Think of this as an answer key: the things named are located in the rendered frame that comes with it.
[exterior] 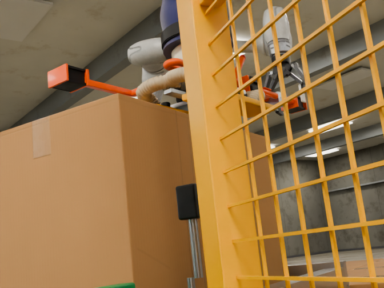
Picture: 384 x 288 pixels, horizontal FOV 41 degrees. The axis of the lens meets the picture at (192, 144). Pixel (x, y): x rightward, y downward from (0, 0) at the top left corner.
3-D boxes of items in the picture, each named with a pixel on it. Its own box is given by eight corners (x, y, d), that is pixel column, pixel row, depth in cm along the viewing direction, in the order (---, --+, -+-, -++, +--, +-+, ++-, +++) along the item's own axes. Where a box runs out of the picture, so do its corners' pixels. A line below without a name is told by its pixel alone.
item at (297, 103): (298, 106, 197) (296, 94, 198) (281, 111, 202) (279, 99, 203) (307, 109, 204) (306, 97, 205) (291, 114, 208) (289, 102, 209)
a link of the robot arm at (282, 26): (290, 35, 203) (292, 47, 216) (284, -1, 206) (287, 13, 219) (263, 40, 206) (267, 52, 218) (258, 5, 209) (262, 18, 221)
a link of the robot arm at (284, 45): (283, 36, 203) (284, 50, 202) (293, 42, 210) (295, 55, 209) (263, 44, 209) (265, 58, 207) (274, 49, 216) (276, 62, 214)
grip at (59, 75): (66, 79, 143) (66, 63, 144) (48, 88, 148) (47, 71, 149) (90, 85, 149) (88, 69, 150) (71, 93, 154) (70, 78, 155)
